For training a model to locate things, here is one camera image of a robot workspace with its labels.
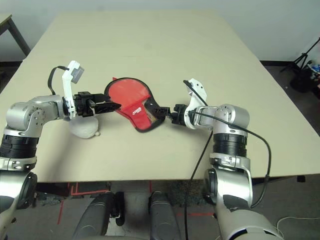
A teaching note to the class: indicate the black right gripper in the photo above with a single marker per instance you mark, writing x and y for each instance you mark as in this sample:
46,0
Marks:
178,115

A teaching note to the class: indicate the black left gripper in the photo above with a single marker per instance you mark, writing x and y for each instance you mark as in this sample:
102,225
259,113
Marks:
81,105

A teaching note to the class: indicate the red black paddle case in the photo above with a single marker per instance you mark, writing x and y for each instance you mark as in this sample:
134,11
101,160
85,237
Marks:
140,122

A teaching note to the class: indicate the white plush toy charm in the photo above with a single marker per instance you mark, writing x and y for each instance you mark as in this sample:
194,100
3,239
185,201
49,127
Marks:
83,128

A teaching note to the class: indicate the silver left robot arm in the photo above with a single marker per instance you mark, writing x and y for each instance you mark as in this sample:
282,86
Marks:
30,112

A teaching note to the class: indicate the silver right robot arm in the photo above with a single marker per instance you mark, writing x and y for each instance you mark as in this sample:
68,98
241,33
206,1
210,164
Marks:
232,115

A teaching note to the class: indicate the grey right robot leg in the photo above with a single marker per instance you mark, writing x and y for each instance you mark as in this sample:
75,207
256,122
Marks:
162,217

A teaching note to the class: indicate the grey robot leg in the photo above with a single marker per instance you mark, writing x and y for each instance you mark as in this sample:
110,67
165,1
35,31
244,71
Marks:
92,217
162,217

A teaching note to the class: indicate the grey left robot leg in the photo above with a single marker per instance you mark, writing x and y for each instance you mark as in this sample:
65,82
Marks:
92,217

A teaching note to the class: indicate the black trash bin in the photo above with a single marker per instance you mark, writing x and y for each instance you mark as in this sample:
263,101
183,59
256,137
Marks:
302,82

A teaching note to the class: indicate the black tripod stand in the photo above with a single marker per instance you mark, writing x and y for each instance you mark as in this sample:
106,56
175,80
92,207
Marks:
303,56

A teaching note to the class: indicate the plastic bottles rubbish heap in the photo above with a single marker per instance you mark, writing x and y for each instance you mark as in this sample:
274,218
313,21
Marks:
315,68

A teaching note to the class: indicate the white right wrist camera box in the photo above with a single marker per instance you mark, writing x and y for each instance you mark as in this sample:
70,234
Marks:
197,92

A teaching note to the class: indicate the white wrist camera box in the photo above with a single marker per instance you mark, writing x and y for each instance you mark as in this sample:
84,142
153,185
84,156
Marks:
67,85
197,92

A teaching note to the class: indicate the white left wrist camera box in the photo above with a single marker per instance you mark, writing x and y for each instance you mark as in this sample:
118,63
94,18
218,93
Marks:
67,85

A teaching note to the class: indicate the beige table black frame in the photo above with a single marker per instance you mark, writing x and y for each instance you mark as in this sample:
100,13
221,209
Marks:
5,21

